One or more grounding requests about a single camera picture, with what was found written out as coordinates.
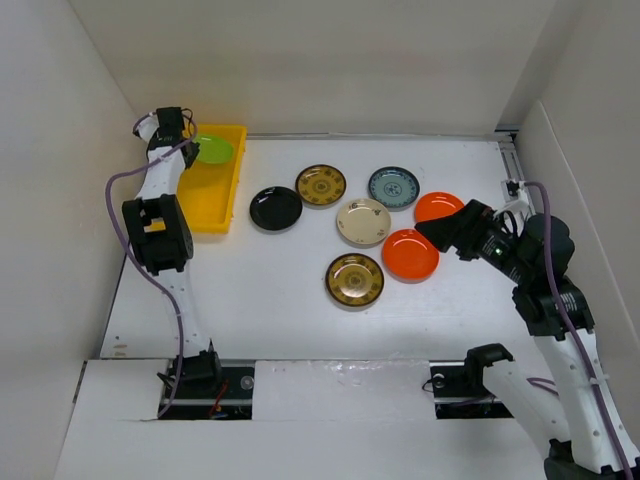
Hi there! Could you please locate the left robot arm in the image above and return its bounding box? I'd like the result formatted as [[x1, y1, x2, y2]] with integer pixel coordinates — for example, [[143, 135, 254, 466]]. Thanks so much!
[[122, 107, 223, 397]]

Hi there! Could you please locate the orange plate far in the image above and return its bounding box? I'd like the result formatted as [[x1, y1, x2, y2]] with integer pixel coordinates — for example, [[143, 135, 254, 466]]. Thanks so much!
[[414, 192, 465, 223]]

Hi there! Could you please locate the blue white patterned plate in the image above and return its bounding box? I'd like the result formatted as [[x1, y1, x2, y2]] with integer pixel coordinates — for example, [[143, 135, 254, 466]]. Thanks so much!
[[368, 166, 420, 210]]

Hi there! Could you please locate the orange plate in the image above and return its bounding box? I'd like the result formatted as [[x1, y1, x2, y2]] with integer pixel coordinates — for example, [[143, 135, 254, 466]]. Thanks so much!
[[414, 192, 465, 223], [382, 229, 440, 282]]

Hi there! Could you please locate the green plate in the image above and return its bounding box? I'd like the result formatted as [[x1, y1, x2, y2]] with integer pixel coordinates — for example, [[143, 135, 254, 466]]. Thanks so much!
[[196, 134, 234, 165]]

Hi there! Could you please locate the yellow patterned plate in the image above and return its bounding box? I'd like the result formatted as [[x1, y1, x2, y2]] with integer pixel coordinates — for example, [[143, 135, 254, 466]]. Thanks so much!
[[295, 164, 347, 207], [324, 253, 385, 308]]

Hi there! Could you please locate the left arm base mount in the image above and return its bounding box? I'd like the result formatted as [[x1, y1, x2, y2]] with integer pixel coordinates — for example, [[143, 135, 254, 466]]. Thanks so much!
[[160, 363, 255, 421]]

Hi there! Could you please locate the black plate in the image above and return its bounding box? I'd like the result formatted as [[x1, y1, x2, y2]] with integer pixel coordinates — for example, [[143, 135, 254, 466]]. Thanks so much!
[[249, 186, 303, 232]]

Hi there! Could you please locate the yellow plastic bin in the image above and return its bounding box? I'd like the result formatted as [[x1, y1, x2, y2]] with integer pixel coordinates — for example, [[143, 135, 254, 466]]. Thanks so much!
[[177, 124, 247, 234]]

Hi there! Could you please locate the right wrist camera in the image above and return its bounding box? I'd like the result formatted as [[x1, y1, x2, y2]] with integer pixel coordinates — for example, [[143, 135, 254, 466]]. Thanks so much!
[[501, 179, 530, 208]]

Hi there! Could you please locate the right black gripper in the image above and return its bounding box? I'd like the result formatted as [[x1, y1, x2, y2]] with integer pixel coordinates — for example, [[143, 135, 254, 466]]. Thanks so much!
[[415, 198, 534, 284]]

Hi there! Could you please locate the cream plate with motifs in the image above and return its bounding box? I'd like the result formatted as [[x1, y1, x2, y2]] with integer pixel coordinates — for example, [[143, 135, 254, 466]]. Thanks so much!
[[336, 198, 392, 246]]

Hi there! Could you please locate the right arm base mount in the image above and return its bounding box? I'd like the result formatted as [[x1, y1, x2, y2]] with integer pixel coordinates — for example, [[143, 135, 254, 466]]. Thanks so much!
[[422, 361, 512, 420]]

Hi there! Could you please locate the orange plate near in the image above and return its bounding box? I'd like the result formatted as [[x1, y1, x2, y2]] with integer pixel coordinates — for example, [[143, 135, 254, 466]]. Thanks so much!
[[382, 229, 440, 282]]

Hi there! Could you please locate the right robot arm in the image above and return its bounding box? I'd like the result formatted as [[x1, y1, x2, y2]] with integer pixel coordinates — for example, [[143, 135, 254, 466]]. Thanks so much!
[[416, 200, 639, 479]]

